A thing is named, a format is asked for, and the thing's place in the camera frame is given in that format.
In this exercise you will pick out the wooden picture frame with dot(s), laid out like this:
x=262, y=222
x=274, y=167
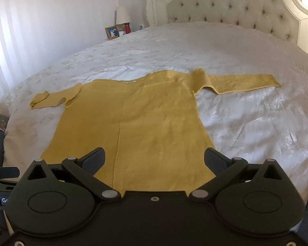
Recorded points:
x=112, y=32

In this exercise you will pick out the small white box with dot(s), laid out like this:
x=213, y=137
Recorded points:
x=122, y=33

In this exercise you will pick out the white embroidered bedspread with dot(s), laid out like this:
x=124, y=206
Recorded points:
x=246, y=123

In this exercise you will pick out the red bottle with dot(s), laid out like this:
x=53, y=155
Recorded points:
x=127, y=28

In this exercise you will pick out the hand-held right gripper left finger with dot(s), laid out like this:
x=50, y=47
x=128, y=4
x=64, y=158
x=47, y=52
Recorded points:
x=97, y=159

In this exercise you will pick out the table lamp with cream shade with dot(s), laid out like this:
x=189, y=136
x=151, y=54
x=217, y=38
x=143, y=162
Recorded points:
x=122, y=15

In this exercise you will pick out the cream tufted headboard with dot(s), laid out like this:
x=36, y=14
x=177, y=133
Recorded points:
x=231, y=7

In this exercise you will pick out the yellow towel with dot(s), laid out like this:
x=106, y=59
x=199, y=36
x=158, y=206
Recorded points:
x=148, y=123

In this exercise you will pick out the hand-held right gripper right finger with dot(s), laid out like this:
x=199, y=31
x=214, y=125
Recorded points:
x=212, y=158

